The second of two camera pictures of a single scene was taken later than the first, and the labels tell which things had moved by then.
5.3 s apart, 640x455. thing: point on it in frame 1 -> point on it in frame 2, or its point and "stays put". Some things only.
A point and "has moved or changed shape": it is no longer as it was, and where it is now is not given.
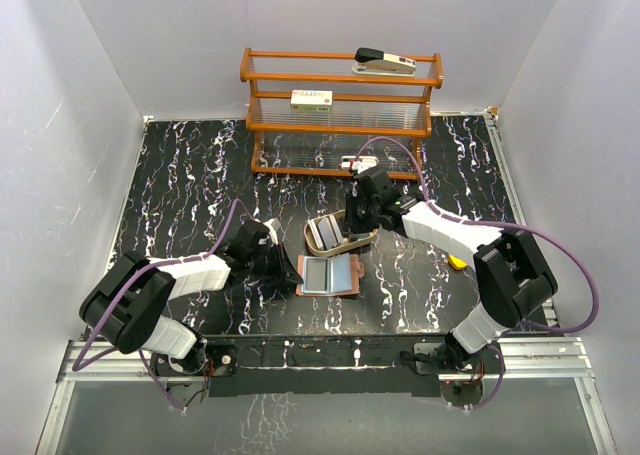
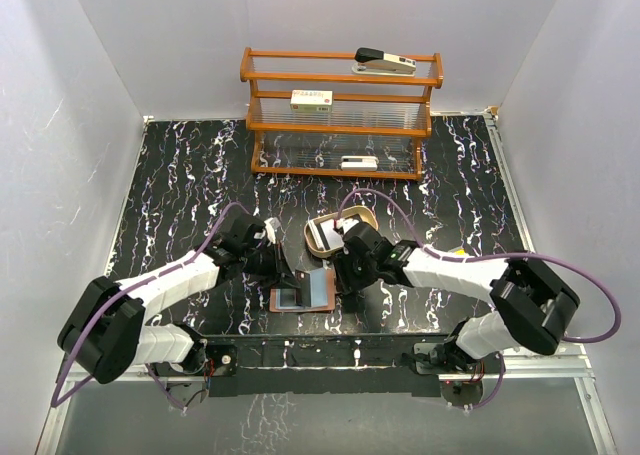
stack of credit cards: x=325 y=231 stays put
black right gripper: x=352 y=224 -> x=347 y=281
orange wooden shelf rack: x=339 y=113 stays put
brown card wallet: x=315 y=271 has moved or changed shape
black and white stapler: x=374 y=61 stays put
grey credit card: x=316 y=274 -> x=287 y=299
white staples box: x=311 y=101 stays put
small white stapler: x=345 y=161 stays put
